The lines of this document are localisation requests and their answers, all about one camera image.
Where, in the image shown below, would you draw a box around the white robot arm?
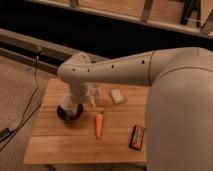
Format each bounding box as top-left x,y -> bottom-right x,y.
57,47 -> 213,171

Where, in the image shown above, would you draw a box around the black power adapter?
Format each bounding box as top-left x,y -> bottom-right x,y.
0,128 -> 11,142

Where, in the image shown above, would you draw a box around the clear plastic bottle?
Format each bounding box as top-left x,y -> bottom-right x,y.
93,84 -> 101,103

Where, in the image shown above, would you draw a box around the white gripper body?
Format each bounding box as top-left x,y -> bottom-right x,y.
69,83 -> 90,104

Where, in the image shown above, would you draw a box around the dark brown bowl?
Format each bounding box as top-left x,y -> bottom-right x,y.
57,104 -> 84,121

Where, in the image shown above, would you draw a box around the orange pepper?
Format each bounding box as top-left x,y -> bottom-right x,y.
95,113 -> 104,138

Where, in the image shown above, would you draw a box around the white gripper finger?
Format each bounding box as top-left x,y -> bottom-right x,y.
88,99 -> 96,109
70,104 -> 77,113

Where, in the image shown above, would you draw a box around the red black snack bar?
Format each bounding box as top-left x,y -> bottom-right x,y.
129,125 -> 145,151

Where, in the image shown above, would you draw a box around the black cable left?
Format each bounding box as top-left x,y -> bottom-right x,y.
0,54 -> 43,152

